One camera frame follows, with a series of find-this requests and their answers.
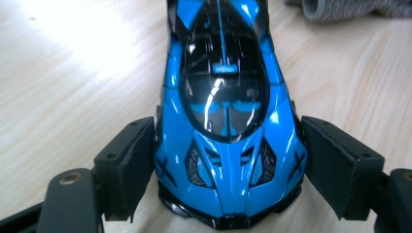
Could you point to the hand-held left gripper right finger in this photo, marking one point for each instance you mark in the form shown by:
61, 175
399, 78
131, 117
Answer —
343, 168

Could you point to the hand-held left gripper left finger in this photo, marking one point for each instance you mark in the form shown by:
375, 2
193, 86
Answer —
126, 168

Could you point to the blue toy car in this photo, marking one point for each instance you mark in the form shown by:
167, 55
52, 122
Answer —
226, 174

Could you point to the grey terry cloth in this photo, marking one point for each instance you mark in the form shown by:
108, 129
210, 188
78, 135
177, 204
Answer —
350, 9

